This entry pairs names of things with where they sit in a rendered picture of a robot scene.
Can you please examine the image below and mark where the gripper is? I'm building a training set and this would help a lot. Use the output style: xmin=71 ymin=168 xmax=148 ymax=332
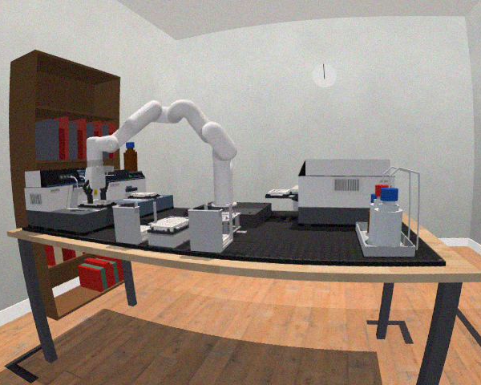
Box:
xmin=82 ymin=166 xmax=109 ymax=204

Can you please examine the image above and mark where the brown glass bottle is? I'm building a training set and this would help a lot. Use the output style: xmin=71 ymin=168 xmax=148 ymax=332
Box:
xmin=123 ymin=152 xmax=138 ymax=172

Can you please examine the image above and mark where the red bottle cap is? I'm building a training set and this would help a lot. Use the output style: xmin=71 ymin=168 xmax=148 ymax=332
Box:
xmin=375 ymin=184 xmax=389 ymax=195

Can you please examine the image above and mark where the white plastic bottle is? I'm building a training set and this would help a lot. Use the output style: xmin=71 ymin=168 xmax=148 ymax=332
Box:
xmin=373 ymin=208 xmax=402 ymax=246

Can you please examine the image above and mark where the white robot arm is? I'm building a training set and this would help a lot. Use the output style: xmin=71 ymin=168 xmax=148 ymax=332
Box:
xmin=87 ymin=99 xmax=237 ymax=207

